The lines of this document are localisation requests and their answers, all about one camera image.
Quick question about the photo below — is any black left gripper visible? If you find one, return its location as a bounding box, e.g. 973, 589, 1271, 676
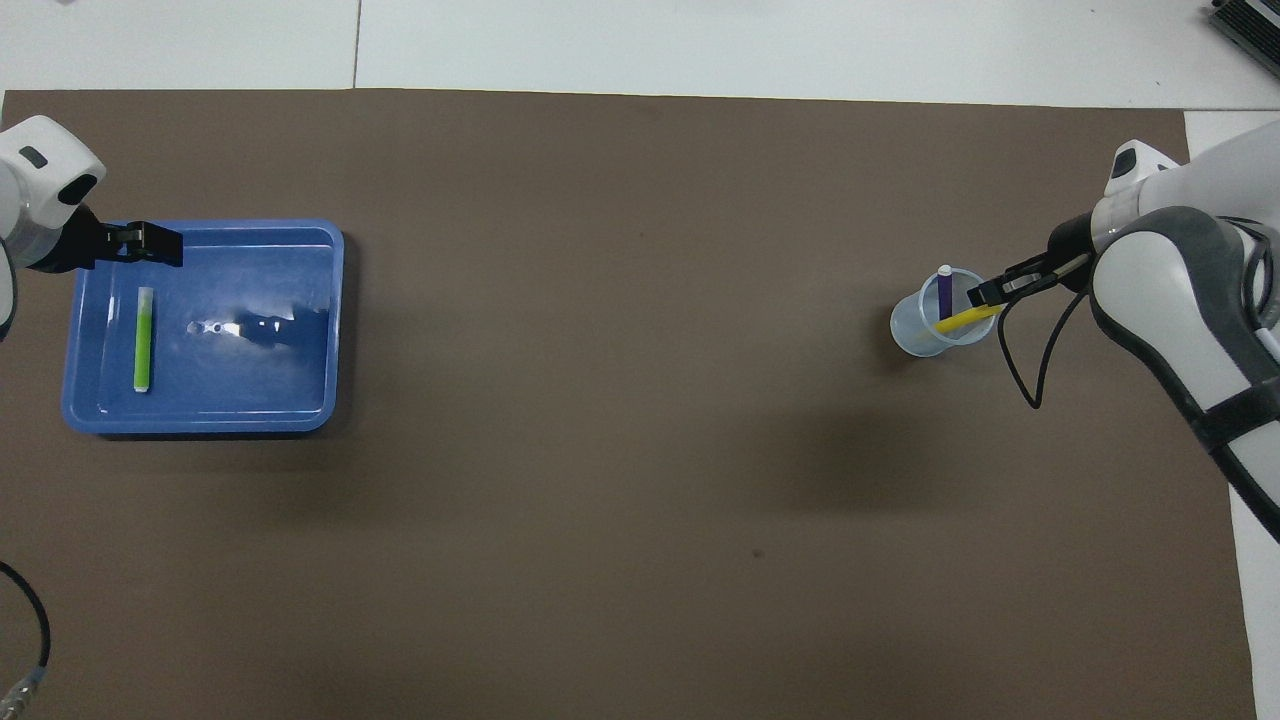
38, 204, 185, 274

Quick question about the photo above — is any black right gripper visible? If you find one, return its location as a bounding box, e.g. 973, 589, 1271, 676
966, 211, 1101, 310

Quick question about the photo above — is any yellow pen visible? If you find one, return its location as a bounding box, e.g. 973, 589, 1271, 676
935, 305, 1005, 334

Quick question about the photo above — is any green pen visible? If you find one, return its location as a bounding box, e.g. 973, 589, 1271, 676
134, 286, 156, 394

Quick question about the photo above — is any blue plastic tray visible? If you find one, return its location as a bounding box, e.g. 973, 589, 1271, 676
60, 218, 346, 439

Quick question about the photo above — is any clear plastic cup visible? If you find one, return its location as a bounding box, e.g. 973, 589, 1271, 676
890, 267, 1002, 359

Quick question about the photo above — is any grey ribbed device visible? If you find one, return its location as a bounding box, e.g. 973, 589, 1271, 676
1205, 0, 1280, 77

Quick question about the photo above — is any brown table mat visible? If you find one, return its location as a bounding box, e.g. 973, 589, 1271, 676
0, 88, 1256, 720

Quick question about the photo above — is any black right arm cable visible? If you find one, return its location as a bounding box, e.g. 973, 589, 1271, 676
996, 288, 1097, 410

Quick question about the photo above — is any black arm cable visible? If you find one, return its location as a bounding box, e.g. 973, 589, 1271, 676
996, 288, 1097, 410
0, 560, 53, 717

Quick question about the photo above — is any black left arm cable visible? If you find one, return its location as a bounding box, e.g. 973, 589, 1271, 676
0, 560, 53, 717

